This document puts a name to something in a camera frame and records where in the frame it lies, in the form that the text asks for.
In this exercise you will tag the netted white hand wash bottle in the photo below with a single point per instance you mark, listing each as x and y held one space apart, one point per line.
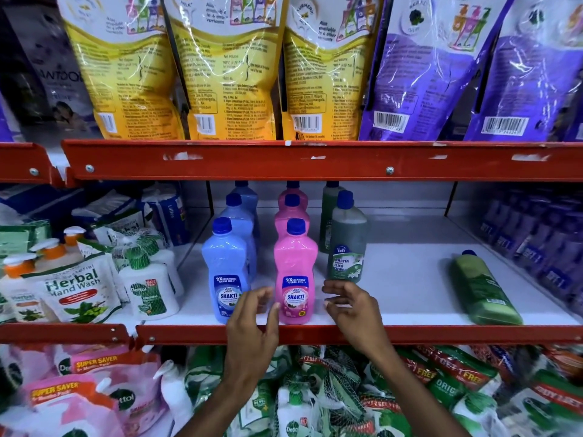
145 286
169 268

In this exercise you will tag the white herbal hand wash pouch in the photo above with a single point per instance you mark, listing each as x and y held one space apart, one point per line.
73 286

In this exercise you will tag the purple refill pouch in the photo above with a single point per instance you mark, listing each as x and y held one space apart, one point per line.
528 81
423 77

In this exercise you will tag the dark grey refill pouch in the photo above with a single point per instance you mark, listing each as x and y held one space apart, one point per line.
45 72

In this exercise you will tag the person's left thumb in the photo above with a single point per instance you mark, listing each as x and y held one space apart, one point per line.
272 319

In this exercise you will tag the pile of green hand wash packs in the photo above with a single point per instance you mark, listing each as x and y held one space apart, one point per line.
455 391

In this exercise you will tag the person's right hand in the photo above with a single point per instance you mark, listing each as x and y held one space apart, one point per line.
360 323

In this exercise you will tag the blue floor cleaner bottle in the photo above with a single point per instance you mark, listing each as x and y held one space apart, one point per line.
225 268
248 193
241 218

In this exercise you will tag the short orange shelf beam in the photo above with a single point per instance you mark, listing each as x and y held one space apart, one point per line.
63 334
25 162

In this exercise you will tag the person's right thumb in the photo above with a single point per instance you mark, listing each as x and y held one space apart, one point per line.
335 307

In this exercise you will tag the green and white flat pack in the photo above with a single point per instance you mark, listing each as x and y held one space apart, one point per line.
22 236

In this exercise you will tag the dark green floor cleaner bottle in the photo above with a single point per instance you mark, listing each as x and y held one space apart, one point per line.
329 213
347 241

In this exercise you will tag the person's right forearm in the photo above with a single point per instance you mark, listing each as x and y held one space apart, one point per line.
410 400

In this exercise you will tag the orange collar pump bottle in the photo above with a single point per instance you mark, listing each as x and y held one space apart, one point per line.
13 286
50 254
74 241

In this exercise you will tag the yellow refill pouch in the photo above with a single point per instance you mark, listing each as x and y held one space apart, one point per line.
328 72
227 72
123 72

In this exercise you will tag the light green cleaner bottle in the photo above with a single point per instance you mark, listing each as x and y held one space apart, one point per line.
485 288

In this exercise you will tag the person's left forearm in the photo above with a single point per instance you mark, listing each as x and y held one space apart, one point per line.
214 411

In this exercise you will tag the blue and white diaper pack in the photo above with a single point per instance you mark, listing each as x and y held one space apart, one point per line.
166 213

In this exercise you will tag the pink floor cleaner bottle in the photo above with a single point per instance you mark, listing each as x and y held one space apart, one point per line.
295 268
291 213
294 195

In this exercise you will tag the row of purple bottles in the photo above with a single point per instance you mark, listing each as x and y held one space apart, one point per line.
537 241

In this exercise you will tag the person's left hand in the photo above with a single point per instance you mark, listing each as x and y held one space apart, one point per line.
248 345

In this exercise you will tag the long orange shelf beam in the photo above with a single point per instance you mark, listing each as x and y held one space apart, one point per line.
410 334
319 161

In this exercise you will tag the pink hand wash refill pouch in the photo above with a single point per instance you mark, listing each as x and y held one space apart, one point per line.
63 405
123 386

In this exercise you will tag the white plastic wrapped pack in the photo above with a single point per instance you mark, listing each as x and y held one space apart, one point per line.
109 211

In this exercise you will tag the white shelf board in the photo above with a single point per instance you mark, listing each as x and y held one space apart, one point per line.
410 268

